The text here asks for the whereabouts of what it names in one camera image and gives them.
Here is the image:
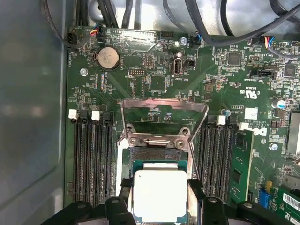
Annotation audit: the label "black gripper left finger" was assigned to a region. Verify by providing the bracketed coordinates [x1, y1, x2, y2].
[45, 178, 137, 225]

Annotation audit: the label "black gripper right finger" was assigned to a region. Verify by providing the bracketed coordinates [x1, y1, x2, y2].
[187, 178, 296, 225]

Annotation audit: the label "silver topped CPU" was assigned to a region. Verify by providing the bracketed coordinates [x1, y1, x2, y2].
[131, 160, 188, 225]

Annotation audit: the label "thin wire locking lever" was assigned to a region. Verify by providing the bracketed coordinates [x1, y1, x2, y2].
[188, 140, 202, 182]

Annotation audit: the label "metal socket cover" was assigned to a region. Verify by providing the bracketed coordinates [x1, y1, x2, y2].
[119, 97, 210, 143]

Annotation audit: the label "CPU socket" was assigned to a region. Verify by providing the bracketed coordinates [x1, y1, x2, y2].
[116, 140, 200, 207]

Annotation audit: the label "black RAM slot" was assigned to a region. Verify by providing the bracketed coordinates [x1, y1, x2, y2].
[80, 109, 94, 208]
[68, 109, 84, 208]
[210, 114, 227, 203]
[220, 115, 238, 203]
[102, 110, 117, 208]
[199, 114, 216, 202]
[91, 109, 105, 208]

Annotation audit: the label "blue board connector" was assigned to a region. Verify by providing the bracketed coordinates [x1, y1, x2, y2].
[258, 181, 273, 210]

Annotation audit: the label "installed RAM stick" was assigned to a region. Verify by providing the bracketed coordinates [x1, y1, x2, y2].
[228, 122, 255, 207]

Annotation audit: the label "silver chipset heatsink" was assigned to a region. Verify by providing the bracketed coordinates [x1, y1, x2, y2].
[286, 112, 300, 162]

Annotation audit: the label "green motherboard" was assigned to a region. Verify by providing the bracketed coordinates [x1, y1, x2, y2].
[63, 25, 300, 225]

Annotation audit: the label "black open PC case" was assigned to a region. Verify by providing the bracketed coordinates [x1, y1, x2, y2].
[0, 0, 300, 225]

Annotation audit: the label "internal USB port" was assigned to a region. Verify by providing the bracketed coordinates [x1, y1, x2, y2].
[172, 57, 186, 77]

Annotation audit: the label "round coin battery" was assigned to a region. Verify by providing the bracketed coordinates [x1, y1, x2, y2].
[93, 46, 121, 70]

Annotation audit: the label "coloured fan connector wires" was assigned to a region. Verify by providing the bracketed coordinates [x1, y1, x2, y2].
[259, 35, 300, 58]
[193, 32, 205, 49]
[90, 22, 105, 43]

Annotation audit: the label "thick black cable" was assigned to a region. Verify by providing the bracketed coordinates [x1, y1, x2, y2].
[161, 0, 206, 44]
[75, 0, 89, 26]
[184, 0, 300, 46]
[97, 0, 119, 29]
[219, 0, 236, 37]
[121, 0, 141, 29]

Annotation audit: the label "thin black cable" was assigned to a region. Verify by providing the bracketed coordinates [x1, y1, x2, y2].
[41, 0, 97, 50]

